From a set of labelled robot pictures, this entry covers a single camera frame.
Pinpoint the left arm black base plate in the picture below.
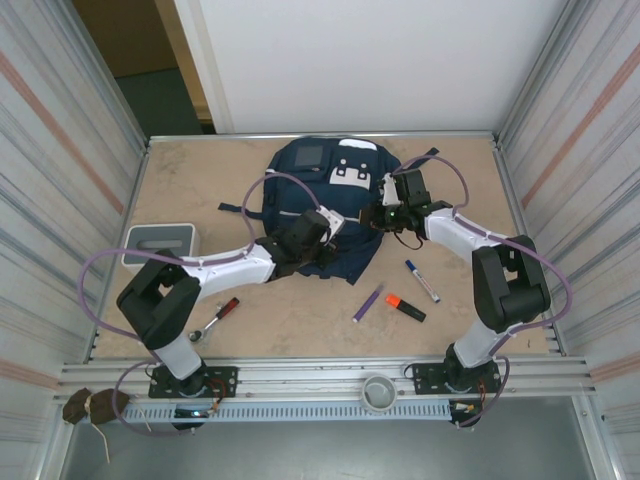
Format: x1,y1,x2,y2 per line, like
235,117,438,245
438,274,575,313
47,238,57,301
148,366,239,400

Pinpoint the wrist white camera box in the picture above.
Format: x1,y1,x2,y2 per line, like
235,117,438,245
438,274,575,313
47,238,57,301
318,205,347,235
380,172,402,207

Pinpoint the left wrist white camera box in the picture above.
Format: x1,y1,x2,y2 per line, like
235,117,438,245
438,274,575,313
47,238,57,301
318,205,347,235

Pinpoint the ratchet wrench red handle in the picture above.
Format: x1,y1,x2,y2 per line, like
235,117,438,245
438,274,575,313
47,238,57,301
188,297,241,344

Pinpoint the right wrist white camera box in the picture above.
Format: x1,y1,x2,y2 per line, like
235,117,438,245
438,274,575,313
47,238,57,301
380,172,402,207

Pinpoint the navy blue backpack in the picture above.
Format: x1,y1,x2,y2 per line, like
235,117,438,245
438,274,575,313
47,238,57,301
218,137,440,286

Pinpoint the thin aluminium table edge rail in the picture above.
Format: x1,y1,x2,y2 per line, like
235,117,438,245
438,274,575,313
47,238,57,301
147,131,501,146

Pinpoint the brown cloth bundle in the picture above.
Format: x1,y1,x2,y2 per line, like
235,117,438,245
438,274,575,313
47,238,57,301
62,388,132,426

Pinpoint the grey white tissue box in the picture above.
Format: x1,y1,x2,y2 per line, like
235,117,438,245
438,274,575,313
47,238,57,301
122,223,201,271

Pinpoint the blue white marker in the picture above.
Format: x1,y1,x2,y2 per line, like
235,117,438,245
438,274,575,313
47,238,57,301
402,258,440,305

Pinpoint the grey round cup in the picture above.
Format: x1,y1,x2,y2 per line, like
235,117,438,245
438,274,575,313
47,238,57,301
361,375,398,412

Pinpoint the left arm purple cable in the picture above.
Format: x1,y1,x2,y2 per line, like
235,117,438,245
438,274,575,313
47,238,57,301
79,172,332,437

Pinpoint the wide aluminium mounting rail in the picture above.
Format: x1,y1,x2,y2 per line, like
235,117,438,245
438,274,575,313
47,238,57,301
52,355,599,401

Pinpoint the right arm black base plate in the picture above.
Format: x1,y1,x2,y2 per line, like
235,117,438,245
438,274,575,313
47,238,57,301
412,360,503,394

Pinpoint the beige string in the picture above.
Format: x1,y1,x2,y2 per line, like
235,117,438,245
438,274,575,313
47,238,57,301
91,423,112,464

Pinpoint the purple pen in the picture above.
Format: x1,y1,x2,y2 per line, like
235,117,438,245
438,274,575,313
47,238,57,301
352,282,387,324

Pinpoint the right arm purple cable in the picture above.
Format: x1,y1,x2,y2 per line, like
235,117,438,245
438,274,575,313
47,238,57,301
394,154,573,429

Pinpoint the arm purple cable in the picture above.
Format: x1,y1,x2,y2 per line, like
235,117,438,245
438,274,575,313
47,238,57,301
79,172,332,437
394,154,573,429

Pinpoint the orange black highlighter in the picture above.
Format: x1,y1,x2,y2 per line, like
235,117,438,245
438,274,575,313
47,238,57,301
384,293,427,324

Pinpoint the slotted grey cable duct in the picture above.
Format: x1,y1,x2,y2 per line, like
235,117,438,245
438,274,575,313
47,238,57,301
122,402,454,422

